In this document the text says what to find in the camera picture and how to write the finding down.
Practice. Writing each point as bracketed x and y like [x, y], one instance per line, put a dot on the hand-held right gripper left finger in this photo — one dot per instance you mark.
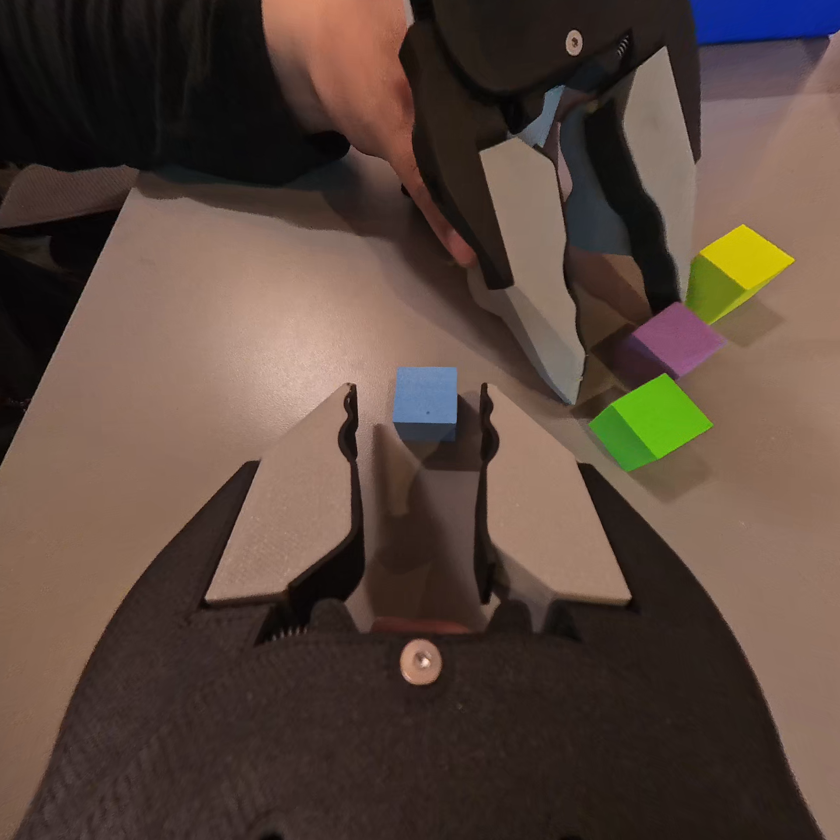
[289, 525]

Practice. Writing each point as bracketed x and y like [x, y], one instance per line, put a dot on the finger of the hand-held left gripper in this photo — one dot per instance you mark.
[531, 249]
[663, 144]

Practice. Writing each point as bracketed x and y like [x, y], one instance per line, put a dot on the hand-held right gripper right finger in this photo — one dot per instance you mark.
[551, 525]

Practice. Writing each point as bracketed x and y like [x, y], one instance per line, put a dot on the yellow foam cube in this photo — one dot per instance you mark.
[738, 262]

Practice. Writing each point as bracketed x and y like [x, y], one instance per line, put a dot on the green foam cube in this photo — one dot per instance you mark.
[649, 420]

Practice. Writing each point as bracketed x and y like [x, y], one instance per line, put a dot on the purple foam cube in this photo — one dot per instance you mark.
[676, 341]

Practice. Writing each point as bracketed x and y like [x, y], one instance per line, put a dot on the blue foam cube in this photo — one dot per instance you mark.
[426, 400]

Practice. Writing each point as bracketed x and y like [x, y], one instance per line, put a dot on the person's left forearm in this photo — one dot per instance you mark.
[131, 79]

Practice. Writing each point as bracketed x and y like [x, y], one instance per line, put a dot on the person's left hand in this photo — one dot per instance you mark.
[354, 72]

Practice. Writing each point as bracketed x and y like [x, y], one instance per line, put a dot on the blue plastic bin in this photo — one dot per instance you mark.
[754, 19]

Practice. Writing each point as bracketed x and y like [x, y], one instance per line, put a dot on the person's black clothing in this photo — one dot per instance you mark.
[33, 315]

